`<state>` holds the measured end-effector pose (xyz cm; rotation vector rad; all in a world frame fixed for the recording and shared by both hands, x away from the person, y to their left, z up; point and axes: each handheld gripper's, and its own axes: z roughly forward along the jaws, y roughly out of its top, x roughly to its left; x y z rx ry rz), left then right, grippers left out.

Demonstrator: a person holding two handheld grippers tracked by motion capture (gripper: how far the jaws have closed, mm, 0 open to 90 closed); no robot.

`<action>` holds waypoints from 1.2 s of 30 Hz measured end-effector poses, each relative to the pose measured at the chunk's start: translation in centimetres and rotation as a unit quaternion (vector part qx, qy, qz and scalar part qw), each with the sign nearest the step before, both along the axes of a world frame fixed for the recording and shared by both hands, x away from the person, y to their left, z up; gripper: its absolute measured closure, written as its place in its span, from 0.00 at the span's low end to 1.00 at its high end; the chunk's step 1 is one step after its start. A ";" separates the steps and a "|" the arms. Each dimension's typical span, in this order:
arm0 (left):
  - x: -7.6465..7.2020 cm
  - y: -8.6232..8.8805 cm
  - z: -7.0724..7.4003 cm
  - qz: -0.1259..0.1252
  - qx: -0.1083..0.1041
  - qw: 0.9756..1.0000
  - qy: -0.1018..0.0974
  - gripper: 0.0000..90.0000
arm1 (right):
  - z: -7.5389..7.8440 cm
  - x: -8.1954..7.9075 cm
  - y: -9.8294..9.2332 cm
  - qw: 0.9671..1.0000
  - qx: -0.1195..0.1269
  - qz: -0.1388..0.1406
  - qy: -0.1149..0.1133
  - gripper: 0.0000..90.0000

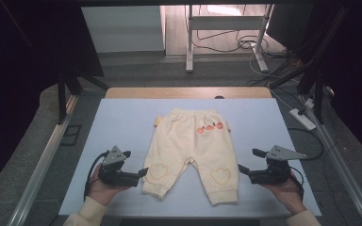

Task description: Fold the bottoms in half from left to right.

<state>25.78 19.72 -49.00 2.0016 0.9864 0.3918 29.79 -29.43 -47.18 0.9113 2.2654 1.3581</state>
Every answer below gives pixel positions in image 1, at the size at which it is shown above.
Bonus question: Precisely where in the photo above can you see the black floor cable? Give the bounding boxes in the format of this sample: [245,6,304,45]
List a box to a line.
[191,29,284,59]

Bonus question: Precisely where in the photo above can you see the left hand-held gripper black cable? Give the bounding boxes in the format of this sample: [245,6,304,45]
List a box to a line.
[83,150,111,202]

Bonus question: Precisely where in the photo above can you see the person's left hand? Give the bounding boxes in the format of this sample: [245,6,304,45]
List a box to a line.
[88,165,130,206]

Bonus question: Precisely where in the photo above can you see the black looped cable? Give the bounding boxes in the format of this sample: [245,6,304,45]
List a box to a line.
[287,127,324,162]

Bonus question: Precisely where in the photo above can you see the cream baby pants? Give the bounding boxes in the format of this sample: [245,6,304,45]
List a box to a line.
[141,107,239,206]

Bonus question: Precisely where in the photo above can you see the hand-held gripper black cable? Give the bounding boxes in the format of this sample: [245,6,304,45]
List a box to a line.
[290,166,305,201]
[83,150,111,202]

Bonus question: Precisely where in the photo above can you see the aluminium rail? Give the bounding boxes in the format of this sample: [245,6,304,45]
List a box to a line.
[298,93,362,226]
[8,93,79,226]

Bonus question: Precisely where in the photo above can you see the wooden table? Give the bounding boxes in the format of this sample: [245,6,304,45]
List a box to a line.
[104,87,272,100]

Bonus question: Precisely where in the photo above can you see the black metal stand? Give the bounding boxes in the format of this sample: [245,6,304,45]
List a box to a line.
[56,67,111,125]
[268,6,350,125]

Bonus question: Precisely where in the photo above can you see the white cabinet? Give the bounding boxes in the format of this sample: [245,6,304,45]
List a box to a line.
[81,6,166,54]

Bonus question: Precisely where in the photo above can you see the white desk frame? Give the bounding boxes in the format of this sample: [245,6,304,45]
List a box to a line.
[185,4,274,74]

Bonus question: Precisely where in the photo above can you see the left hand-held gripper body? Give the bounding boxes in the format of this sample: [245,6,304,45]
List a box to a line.
[98,145,140,188]

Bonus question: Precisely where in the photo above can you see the person's right hand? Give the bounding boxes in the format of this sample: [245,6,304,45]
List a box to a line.
[262,174,307,216]

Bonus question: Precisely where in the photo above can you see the right hand-held gripper black cable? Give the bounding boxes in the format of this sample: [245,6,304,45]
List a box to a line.
[290,166,305,201]

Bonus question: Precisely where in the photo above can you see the dark floor plate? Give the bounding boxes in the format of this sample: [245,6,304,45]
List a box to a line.
[59,124,83,147]

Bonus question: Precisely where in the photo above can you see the white power strip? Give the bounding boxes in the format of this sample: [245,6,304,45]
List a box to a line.
[288,107,318,132]

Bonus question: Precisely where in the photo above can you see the light blue table mat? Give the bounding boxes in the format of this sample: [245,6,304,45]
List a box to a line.
[58,98,322,218]

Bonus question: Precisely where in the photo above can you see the white floor cable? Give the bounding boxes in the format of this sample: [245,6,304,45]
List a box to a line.
[249,51,296,109]

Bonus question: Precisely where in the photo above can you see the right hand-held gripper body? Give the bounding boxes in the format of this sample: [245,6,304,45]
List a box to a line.
[249,145,308,186]

